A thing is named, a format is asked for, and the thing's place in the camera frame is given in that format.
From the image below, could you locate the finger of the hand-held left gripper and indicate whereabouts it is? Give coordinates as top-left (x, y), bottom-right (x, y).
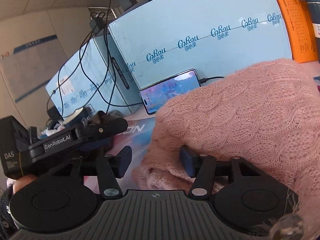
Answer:
top-left (75, 117), bottom-right (128, 143)
top-left (86, 136), bottom-right (114, 155)

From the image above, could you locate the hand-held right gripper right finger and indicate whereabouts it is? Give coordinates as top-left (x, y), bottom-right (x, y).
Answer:
top-left (179, 145), bottom-right (284, 200)

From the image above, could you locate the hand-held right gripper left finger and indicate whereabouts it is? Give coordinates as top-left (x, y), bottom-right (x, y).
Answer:
top-left (51, 145), bottom-right (132, 200)

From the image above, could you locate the pink knitted sweater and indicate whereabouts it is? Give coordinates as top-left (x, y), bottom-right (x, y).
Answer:
top-left (131, 58), bottom-right (320, 240)

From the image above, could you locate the person's left hand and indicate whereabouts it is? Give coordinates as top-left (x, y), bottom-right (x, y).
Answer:
top-left (6, 174), bottom-right (38, 194)

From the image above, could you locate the printed desk mat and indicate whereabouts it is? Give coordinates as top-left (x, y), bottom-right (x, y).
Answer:
top-left (84, 117), bottom-right (157, 193)

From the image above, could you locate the white plastic bag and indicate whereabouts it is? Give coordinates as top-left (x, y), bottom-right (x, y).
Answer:
top-left (40, 122), bottom-right (66, 137)

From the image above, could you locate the black speaker box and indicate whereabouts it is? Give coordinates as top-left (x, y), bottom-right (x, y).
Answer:
top-left (47, 106), bottom-right (63, 120)

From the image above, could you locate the light blue box with label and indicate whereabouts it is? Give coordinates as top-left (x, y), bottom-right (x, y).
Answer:
top-left (45, 36), bottom-right (140, 120)

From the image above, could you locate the smartphone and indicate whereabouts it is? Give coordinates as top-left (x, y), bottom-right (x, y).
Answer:
top-left (139, 69), bottom-right (200, 115)

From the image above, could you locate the light blue cardboard box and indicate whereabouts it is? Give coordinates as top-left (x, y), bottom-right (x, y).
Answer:
top-left (107, 0), bottom-right (293, 114)

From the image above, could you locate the dark green bottle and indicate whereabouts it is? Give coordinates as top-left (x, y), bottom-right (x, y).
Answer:
top-left (296, 0), bottom-right (320, 64)

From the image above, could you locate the black cable with clasp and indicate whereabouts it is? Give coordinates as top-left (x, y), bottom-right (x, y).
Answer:
top-left (46, 27), bottom-right (105, 120)

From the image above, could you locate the wall poster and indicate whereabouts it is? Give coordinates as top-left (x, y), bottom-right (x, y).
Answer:
top-left (0, 34), bottom-right (59, 103)

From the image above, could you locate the black phone cable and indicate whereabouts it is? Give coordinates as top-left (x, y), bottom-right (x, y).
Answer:
top-left (199, 76), bottom-right (225, 83)

